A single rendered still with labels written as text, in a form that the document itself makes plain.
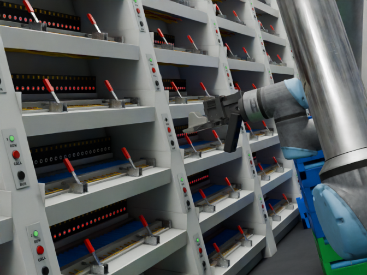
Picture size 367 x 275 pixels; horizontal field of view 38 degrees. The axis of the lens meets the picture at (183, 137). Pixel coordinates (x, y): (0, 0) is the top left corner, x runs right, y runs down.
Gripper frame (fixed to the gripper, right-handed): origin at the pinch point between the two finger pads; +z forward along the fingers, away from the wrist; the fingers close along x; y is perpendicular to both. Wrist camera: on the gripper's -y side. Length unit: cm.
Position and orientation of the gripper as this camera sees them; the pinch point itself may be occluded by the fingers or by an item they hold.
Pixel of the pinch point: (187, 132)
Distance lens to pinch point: 162.4
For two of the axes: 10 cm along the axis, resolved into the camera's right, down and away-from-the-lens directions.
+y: -2.5, -9.7, 0.3
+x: -4.1, 0.8, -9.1
